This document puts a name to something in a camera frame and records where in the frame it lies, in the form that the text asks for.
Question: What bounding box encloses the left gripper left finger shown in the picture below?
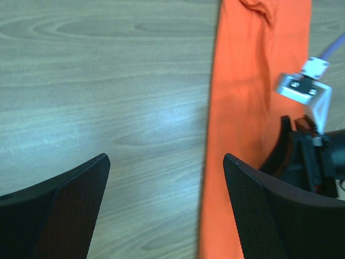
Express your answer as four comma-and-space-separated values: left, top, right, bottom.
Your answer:
1, 153, 111, 258

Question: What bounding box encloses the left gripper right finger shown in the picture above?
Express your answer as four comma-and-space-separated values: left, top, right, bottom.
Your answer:
223, 154, 344, 258

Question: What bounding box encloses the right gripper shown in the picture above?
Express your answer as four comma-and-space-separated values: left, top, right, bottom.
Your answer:
259, 115, 337, 197

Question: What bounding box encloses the orange t shirt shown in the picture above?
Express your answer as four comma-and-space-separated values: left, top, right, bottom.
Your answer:
198, 1, 312, 258

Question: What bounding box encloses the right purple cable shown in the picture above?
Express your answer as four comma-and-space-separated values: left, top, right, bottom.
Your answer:
319, 32, 345, 60

